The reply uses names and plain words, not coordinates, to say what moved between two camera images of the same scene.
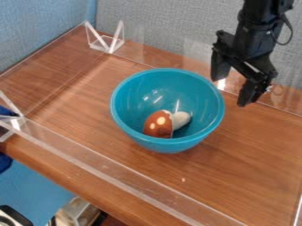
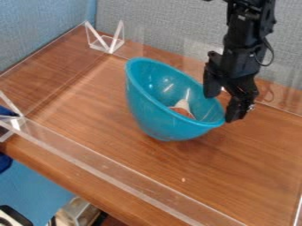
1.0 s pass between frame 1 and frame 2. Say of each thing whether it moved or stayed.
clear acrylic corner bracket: stayed
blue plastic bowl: moved
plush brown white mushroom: moved
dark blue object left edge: stayed
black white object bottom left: stayed
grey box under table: stayed
